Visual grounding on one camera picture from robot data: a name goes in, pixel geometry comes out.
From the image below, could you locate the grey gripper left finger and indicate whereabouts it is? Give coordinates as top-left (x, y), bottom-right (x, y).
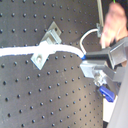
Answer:
top-left (80, 61), bottom-right (115, 78)

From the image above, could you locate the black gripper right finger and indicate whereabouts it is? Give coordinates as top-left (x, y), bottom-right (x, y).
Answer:
top-left (86, 48), bottom-right (110, 61)

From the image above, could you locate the white braided cable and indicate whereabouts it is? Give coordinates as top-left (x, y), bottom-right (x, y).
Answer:
top-left (0, 43), bottom-right (86, 61)

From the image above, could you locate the person's bare hand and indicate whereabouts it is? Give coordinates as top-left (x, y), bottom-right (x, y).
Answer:
top-left (100, 2), bottom-right (128, 48)

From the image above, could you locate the blue plastic connector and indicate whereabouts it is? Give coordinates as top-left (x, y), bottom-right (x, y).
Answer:
top-left (99, 86), bottom-right (115, 102)

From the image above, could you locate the thin white wire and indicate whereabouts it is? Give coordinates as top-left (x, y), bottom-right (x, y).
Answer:
top-left (79, 28), bottom-right (101, 55)

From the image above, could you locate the grey metal post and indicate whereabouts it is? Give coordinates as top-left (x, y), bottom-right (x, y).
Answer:
top-left (96, 0), bottom-right (104, 38)

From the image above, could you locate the silver metal cable clip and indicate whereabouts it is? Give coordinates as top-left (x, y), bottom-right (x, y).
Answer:
top-left (31, 22), bottom-right (62, 70)

